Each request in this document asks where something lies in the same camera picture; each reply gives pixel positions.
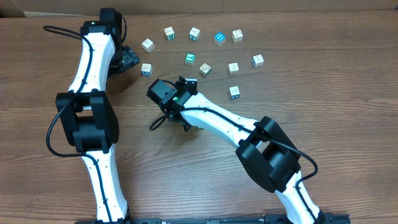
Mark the blue top wooden block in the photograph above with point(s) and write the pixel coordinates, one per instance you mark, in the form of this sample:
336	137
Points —
219	39

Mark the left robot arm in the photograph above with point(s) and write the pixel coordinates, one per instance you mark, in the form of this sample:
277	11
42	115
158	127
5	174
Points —
88	119

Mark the plain wooden block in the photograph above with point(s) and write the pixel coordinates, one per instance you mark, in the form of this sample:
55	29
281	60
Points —
233	68

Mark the wooden block green side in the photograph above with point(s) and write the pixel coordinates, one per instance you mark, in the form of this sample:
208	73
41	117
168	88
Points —
169	33

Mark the green number seven block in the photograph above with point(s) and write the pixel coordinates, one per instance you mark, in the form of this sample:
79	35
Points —
190	59

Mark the wooden block blue T side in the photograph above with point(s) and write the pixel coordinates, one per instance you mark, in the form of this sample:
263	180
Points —
234	92

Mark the wooden block blue side left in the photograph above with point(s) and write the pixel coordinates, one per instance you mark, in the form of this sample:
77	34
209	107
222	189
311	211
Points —
146	69

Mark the cardboard backdrop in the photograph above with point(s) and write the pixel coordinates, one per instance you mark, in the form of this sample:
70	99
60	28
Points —
22	8

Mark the wooden block top right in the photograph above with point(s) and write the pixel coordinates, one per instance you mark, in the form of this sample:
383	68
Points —
237	35

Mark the wooden block teal side top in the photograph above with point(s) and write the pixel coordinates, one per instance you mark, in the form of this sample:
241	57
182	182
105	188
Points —
194	34

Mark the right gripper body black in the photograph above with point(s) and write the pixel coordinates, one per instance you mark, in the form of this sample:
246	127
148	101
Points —
187	127

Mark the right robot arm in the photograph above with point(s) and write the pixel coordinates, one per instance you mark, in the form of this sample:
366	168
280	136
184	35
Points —
268	156

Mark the wooden block animal drawing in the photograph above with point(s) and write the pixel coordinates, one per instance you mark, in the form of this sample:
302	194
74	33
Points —
205	70

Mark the wooden block far left upper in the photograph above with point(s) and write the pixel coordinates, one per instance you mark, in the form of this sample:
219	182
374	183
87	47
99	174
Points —
148	45

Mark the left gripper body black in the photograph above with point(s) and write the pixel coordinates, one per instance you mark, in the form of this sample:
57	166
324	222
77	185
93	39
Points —
129	59

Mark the wooden block umbrella right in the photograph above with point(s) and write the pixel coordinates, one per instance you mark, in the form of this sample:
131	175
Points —
257	61

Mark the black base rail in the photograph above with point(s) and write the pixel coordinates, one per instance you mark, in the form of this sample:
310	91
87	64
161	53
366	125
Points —
266	219

